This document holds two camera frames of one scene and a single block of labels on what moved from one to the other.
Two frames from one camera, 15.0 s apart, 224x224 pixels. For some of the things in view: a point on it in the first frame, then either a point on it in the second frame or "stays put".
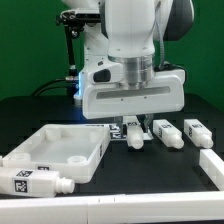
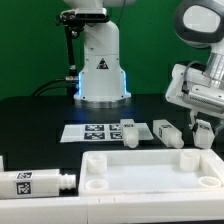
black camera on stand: x=74 y=21 stays put
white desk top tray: x=75 y=151 -> x=150 y=172
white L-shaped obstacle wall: x=201 y=207 stays put
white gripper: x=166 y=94 -> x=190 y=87
